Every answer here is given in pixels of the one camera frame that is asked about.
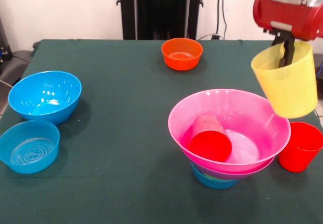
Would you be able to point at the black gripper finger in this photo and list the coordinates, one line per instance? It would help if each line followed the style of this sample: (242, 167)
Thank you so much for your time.
(277, 40)
(287, 52)

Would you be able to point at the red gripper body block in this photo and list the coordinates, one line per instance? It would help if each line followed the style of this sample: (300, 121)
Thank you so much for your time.
(290, 14)

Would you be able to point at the yellow cup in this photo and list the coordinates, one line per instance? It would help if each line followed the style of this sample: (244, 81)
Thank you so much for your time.
(290, 90)

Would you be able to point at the large pink bowl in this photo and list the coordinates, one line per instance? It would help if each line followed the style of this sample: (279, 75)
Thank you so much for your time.
(265, 133)

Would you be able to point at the orange bowl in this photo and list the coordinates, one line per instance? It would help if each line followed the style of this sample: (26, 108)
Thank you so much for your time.
(181, 57)

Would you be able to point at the crimson cup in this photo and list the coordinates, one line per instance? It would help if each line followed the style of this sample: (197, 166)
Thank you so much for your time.
(209, 145)

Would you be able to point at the green bowl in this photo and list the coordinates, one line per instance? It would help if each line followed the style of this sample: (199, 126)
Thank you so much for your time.
(210, 177)

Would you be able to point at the small blue bowl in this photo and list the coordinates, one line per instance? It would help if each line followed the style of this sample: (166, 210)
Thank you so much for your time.
(29, 148)
(217, 184)

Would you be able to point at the large blue bowl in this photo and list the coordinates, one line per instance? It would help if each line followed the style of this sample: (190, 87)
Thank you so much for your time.
(45, 98)

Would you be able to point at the dark grey stand base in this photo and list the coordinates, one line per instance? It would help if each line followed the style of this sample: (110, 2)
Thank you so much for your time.
(319, 67)
(15, 65)

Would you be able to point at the red cup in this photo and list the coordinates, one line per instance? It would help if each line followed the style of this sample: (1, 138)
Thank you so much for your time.
(300, 156)

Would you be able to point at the dark green tablecloth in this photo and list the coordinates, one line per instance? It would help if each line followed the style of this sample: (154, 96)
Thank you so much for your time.
(113, 183)

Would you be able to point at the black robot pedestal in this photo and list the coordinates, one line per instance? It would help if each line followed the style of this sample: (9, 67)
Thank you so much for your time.
(161, 7)

